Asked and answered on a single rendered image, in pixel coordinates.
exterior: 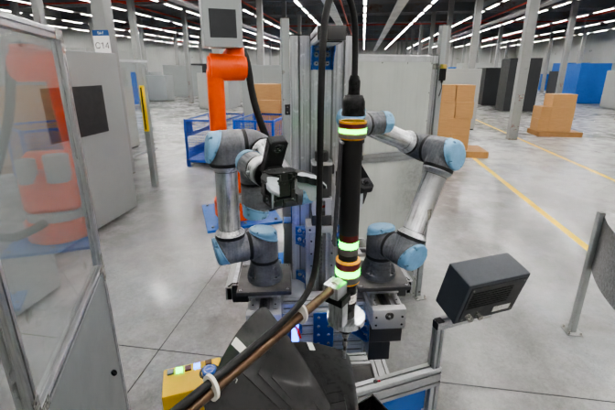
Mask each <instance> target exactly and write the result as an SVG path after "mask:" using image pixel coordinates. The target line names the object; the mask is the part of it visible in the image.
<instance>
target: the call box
mask: <svg viewBox="0 0 615 410"><path fill-rule="evenodd" d="M220 361H221V358H215V359H211V362H212V364H214V365H215V366H216V368H217V367H218V365H219V363H220ZM193 364H194V363H192V364H191V371H187V372H185V366H186V365H183V366H179V367H183V372H181V373H176V368H177V367H176V368H171V369H174V374H172V375H169V376H167V370H170V369H167V370H164V373H163V387H162V403H163V409H164V410H169V409H170V408H172V407H173V406H174V405H176V404H177V403H178V402H179V401H181V400H182V399H183V398H184V397H186V396H187V395H188V394H190V393H191V392H192V391H193V390H195V389H196V388H197V387H198V386H200V385H201V384H202V383H203V377H204V376H203V375H202V369H203V366H206V364H205V361H200V368H199V369H196V370H194V365H193Z"/></svg>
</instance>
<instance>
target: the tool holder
mask: <svg viewBox="0 0 615 410"><path fill-rule="evenodd" d="M335 278H336V277H332V278H331V279H329V280H328V281H327V282H326V283H324V284H323V291H324V290H325V289H326V288H327V287H329V286H331V287H332V289H333V291H334V293H333V295H332V296H330V297H329V298H328V299H327V300H326V301H325V302H328V303H329V310H328V312H327V322H328V323H329V325H330V326H331V327H332V328H334V329H335V330H338V331H341V332H353V331H357V330H359V329H361V328H362V327H363V326H364V323H365V322H366V321H367V319H365V314H364V312H363V310H362V309H361V308H360V307H358V306H356V305H355V316H354V318H352V319H348V320H347V317H348V302H349V301H351V293H349V292H347V282H345V281H343V280H342V282H341V283H340V284H339V285H333V284H332V283H331V282H332V281H333V280H334V279H335Z"/></svg>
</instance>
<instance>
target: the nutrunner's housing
mask: <svg viewBox="0 0 615 410"><path fill-rule="evenodd" d="M360 89H361V80H360V76H359V75H351V76H350V78H349V89H348V94H347V95H345V96H344V98H343V100H342V111H341V115H342V116H349V117H360V116H365V100H364V98H363V95H360ZM347 292H349V293H351V301H349V302H348V317H347V320H348V319H352V318H354V316H355V305H356V299H357V285H356V286H350V287H347Z"/></svg>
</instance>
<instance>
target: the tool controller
mask: <svg viewBox="0 0 615 410"><path fill-rule="evenodd" d="M530 274H531V273H530V272H529V271H528V270H527V269H526V268H524V267H523V266H522V265H521V264H520V263H519V262H518V261H517V260H515V259H514V258H513V257H512V256H511V255H510V254H509V253H504V254H495V255H490V256H485V257H481V258H476V259H470V260H466V261H461V262H456V263H451V264H449V266H448V270H447V272H446V274H445V277H444V280H443V282H442V285H441V287H440V289H439V292H438V294H437V298H436V302H437V303H438V304H439V305H440V307H441V308H442V309H443V311H444V312H445V313H446V315H447V316H448V318H450V319H451V321H452V323H453V324H456V323H460V322H463V321H468V323H470V322H472V321H473V320H474V319H475V318H476V319H477V320H482V319H483V317H485V316H489V315H492V314H496V313H500V312H503V311H507V310H510V309H512V307H513V304H514V303H515V301H516V299H517V297H518V296H519V295H520V293H521V291H522V289H523V286H524V285H525V283H526V281H527V279H528V277H529V276H530Z"/></svg>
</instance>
